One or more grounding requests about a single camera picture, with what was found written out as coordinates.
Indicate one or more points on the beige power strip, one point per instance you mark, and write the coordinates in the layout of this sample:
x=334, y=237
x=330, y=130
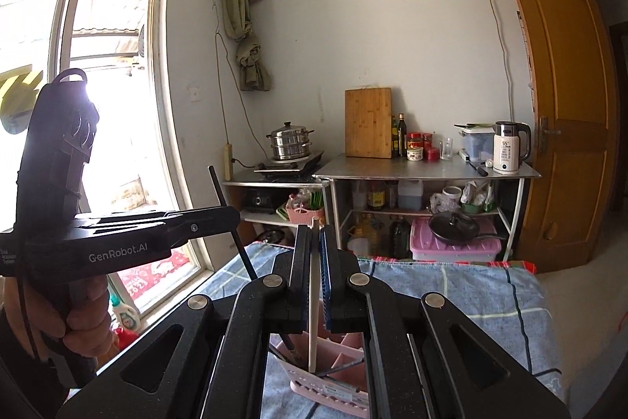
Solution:
x=227, y=161

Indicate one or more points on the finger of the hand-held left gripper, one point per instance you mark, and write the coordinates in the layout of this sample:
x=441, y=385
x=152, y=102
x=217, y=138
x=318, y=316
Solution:
x=132, y=220
x=206, y=222

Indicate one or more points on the black induction cooker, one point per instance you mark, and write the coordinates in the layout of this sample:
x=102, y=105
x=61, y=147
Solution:
x=289, y=166

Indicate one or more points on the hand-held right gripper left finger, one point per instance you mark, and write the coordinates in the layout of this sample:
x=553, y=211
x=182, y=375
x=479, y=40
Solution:
x=299, y=276

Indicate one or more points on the white electric kettle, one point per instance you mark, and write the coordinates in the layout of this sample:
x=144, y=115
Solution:
x=508, y=151

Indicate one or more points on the white ceramic mug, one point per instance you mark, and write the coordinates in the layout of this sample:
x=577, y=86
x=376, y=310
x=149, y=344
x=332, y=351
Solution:
x=451, y=195

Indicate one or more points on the blue plaid cloth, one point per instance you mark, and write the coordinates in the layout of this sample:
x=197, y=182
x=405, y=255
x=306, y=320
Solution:
x=490, y=301

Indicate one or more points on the person's left hand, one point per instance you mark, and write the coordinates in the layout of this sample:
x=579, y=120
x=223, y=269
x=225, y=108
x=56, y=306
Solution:
x=83, y=321

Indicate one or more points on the large dark bottle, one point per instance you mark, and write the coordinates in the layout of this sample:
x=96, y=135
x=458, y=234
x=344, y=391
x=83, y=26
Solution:
x=400, y=237

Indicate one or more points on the wooden door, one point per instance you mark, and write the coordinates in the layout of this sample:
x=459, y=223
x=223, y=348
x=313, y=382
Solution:
x=574, y=105

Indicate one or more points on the blue tinted plastic jug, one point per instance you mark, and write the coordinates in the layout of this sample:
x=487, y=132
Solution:
x=411, y=195

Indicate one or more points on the black kitchen appliance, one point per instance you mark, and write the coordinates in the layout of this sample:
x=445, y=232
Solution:
x=259, y=200

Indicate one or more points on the black chopstick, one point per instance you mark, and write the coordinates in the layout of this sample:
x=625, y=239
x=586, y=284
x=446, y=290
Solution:
x=282, y=355
x=338, y=368
x=291, y=348
x=218, y=188

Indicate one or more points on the clear drinking glass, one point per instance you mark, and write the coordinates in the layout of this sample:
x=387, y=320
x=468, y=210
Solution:
x=446, y=149

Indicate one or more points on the beige tied curtain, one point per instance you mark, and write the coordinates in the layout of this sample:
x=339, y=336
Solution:
x=243, y=31

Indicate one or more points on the water filter pitcher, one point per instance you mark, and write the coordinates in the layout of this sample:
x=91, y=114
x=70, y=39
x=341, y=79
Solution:
x=477, y=146

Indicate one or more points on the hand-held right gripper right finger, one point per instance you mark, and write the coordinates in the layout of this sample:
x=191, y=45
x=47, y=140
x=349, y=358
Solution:
x=325, y=276

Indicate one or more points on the red tin can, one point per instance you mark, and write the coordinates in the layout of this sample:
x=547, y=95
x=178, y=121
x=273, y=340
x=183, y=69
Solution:
x=432, y=154

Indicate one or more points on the white detergent bottle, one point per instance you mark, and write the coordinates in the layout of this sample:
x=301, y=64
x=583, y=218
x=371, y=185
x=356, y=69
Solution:
x=125, y=313

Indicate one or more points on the black frying pan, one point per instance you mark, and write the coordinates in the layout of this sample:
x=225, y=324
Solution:
x=454, y=227

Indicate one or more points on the pink plastic utensil basket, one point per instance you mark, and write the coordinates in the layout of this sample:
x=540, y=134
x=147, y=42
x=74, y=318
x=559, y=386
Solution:
x=343, y=350

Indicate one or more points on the red floor mat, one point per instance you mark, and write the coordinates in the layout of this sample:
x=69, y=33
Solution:
x=157, y=276

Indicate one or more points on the steel steamer pot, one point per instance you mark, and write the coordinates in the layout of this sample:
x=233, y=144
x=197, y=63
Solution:
x=290, y=144

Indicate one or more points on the small red lid jar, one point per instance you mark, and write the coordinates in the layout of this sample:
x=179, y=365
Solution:
x=428, y=140

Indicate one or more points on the crumpled plastic bags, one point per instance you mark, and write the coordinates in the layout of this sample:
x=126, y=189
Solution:
x=478, y=198

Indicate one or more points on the pink storage box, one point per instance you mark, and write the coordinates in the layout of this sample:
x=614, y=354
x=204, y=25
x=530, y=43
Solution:
x=456, y=252

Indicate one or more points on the small pink shelf basket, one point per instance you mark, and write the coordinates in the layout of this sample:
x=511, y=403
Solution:
x=304, y=215

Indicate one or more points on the dark glass oil bottle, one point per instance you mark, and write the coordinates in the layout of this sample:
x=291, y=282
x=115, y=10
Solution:
x=402, y=139

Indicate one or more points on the bamboo cutting board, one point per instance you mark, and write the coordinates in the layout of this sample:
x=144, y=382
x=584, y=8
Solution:
x=368, y=122

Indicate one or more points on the white frame window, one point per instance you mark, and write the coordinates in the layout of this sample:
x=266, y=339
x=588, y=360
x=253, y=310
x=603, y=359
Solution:
x=117, y=55

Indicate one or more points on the soy sauce bottle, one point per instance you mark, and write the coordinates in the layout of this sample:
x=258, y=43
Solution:
x=376, y=195

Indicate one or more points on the white low side table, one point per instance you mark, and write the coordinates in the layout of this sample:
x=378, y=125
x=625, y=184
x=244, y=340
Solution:
x=255, y=186

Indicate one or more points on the large yellow oil bottle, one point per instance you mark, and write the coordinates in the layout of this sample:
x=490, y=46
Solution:
x=365, y=237

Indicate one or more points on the steel kitchen table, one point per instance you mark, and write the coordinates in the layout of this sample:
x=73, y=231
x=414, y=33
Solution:
x=392, y=168

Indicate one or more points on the light wooden chopstick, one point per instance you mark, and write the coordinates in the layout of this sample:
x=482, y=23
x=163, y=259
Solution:
x=312, y=350

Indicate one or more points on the white plastic jug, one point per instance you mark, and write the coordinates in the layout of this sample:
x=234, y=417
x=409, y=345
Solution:
x=358, y=195

